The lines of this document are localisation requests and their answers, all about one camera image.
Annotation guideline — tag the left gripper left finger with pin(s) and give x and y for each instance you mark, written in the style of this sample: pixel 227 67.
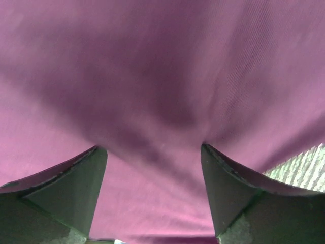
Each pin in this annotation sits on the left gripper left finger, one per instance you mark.
pixel 57 203

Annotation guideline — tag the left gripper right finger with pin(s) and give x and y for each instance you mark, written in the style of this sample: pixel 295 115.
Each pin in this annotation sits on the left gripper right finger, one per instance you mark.
pixel 248 204

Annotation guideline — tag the purple surgical wrap cloth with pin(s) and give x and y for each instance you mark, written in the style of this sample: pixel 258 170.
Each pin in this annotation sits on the purple surgical wrap cloth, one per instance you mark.
pixel 150 81

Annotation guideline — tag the metal mesh instrument tray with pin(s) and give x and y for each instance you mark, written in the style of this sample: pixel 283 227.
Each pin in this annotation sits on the metal mesh instrument tray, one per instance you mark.
pixel 305 170

